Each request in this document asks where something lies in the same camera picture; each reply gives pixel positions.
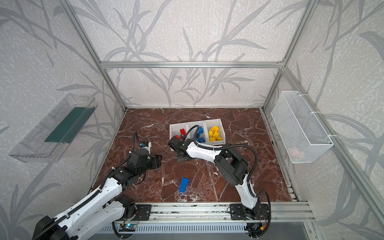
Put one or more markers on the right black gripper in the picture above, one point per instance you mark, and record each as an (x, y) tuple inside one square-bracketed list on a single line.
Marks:
[(176, 145)]

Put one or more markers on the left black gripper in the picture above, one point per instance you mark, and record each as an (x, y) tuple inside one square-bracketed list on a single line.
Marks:
[(154, 161)]

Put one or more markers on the blue long brick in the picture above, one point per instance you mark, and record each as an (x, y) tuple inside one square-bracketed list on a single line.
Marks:
[(183, 185)]

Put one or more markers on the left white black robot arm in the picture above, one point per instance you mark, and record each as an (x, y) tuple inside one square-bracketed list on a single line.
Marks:
[(103, 205)]

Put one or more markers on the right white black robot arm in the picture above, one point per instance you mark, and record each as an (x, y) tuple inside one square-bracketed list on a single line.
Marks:
[(234, 169)]

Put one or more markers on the white middle bin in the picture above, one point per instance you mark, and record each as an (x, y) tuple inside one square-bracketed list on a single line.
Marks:
[(193, 128)]

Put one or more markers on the white bin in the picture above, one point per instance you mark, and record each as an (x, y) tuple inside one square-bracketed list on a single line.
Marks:
[(193, 128), (208, 124), (175, 129)]

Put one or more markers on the white left bin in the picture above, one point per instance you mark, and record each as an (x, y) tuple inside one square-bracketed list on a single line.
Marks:
[(175, 129)]

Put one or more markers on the white right bin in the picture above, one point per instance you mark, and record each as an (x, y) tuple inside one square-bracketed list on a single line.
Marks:
[(208, 124)]

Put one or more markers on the left circuit board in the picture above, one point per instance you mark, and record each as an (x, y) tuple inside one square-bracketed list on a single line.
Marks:
[(125, 228)]

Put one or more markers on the pink object in basket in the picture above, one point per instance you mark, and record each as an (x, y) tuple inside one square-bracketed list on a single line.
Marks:
[(295, 153)]

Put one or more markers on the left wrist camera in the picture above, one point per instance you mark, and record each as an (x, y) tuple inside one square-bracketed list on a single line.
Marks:
[(146, 145)]

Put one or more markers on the clear acrylic wall shelf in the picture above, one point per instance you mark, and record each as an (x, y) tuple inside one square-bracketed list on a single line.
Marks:
[(48, 141)]

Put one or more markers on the white wire mesh basket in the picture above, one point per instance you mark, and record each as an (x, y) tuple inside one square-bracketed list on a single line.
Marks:
[(299, 126)]

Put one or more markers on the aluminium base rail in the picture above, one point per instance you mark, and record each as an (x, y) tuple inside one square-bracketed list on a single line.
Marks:
[(219, 212)]

